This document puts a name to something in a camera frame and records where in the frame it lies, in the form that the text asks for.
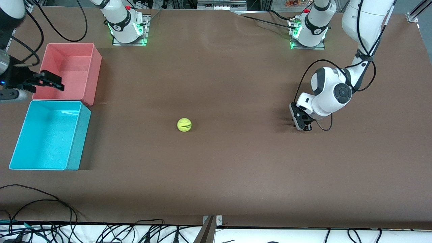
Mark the pink plastic bin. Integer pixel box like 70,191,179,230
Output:
32,43,102,106

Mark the aluminium frame profile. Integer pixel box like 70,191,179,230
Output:
407,0,432,23

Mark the teal cable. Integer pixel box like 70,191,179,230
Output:
0,220,44,234

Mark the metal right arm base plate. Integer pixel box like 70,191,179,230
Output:
112,14,151,46

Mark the black looping cable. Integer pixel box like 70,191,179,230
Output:
0,184,79,233
8,199,78,233

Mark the black arched cable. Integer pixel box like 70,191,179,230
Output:
134,219,165,234

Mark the blue plastic bin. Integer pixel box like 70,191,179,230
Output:
9,100,91,171

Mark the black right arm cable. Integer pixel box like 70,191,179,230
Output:
10,9,45,67
35,0,88,43

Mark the grey background device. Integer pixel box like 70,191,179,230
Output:
197,0,247,10

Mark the grey camera post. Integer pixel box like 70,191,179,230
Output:
193,216,216,243

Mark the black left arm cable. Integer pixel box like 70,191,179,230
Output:
294,59,353,105

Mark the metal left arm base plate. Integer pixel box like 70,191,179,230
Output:
289,17,326,50

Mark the black cable on table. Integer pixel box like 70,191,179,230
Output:
240,15,297,30

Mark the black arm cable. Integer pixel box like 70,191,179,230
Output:
35,0,88,43
10,9,45,67
294,59,353,105

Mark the white ledge below table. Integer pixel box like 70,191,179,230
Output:
0,223,432,243

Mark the yellow-green tennis ball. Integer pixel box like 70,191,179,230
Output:
177,117,192,132

